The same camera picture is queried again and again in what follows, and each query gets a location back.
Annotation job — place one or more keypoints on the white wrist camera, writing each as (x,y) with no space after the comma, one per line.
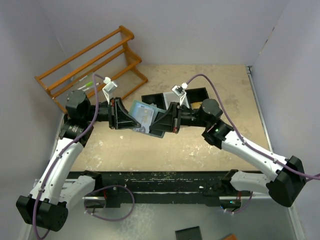
(180,91)
(109,87)

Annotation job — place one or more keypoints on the pens on rack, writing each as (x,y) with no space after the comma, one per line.
(86,86)

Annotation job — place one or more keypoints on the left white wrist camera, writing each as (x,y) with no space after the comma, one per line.
(109,87)

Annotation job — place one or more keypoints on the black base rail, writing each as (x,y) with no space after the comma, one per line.
(208,188)

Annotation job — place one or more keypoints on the orange wooden rack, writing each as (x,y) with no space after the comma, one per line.
(121,47)

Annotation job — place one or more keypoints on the orange brown object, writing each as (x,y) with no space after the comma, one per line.
(230,237)

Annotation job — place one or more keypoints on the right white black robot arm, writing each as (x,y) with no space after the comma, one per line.
(281,178)

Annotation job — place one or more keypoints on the silver VIP card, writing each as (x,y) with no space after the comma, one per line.
(144,115)

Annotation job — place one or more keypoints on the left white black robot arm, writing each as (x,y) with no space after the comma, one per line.
(48,203)

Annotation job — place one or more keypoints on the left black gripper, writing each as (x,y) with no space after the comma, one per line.
(119,117)

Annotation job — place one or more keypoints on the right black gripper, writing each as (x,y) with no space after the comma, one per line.
(171,120)

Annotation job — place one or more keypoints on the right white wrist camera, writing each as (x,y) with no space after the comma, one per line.
(180,91)

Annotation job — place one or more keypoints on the black bin with gold card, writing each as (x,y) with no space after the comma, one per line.
(196,95)

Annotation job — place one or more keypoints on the gold credit card in bin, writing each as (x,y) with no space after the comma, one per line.
(196,105)

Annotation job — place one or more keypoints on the black square plate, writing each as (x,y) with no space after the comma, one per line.
(191,233)

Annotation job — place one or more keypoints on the mint green card holder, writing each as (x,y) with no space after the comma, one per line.
(135,102)

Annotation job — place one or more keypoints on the black card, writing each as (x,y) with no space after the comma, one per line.
(155,129)

